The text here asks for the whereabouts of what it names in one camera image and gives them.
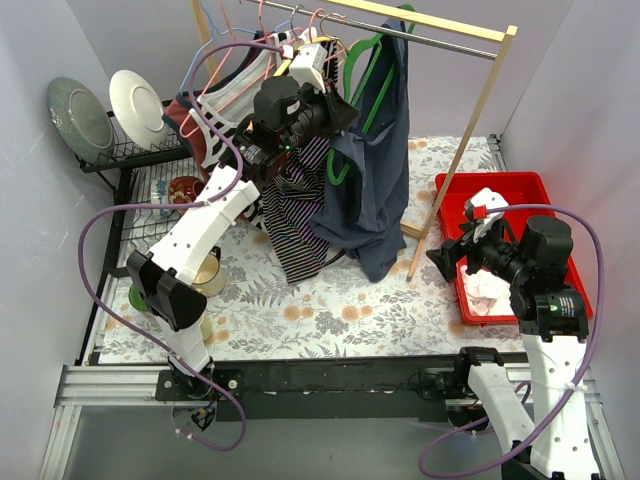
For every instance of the black wire dish rack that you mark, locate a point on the black wire dish rack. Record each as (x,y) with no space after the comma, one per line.
(131,172)

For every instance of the wooden clothes rack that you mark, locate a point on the wooden clothes rack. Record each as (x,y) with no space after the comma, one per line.
(456,80)

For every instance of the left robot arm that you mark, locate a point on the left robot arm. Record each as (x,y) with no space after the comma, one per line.
(285,116)

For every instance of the blue white ceramic cup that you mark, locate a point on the blue white ceramic cup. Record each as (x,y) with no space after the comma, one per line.
(159,195)

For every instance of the floral table cloth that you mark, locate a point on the floral table cloth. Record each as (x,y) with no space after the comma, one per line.
(337,313)

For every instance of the black white striped tank top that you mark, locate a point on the black white striped tank top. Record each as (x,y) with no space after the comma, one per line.
(293,196)

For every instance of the maroon tank top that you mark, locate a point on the maroon tank top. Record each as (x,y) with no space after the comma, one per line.
(204,146)

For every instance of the yellow plastic hanger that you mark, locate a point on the yellow plastic hanger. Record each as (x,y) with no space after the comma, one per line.
(291,49)

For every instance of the purple striped tank top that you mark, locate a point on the purple striped tank top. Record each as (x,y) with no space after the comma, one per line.
(289,202)

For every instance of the cream white mug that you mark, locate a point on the cream white mug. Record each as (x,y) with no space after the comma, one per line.
(211,277)

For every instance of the white pink cloth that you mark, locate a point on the white pink cloth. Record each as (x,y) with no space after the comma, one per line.
(486,295)

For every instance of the pink wire hanger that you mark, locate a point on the pink wire hanger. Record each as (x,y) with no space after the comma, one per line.
(261,63)

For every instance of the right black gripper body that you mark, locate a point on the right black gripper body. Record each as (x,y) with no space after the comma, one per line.
(463,252)

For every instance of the grey green ceramic plate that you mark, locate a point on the grey green ceramic plate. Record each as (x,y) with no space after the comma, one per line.
(80,119)

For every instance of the navy blue tank top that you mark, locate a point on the navy blue tank top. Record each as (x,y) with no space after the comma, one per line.
(367,186)

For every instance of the blue wire hanger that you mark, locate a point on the blue wire hanger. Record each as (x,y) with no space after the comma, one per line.
(208,33)

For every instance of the green interior mug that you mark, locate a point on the green interior mug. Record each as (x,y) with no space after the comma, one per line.
(136,300)

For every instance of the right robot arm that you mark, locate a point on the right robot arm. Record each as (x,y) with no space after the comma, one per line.
(557,334)

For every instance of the white ceramic plate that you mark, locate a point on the white ceramic plate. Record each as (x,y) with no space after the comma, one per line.
(138,109)

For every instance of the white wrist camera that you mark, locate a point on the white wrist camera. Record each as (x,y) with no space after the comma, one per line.
(306,67)
(482,211)

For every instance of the red floral bowl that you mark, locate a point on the red floral bowl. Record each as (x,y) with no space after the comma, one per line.
(185,189)

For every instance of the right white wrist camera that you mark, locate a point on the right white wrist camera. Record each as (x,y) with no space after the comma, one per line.
(482,211)

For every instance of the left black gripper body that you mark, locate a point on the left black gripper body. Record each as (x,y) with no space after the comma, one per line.
(331,114)

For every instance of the red plastic bin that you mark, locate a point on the red plastic bin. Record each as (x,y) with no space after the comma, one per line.
(516,188)

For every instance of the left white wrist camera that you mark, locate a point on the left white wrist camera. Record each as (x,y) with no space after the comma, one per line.
(306,67)

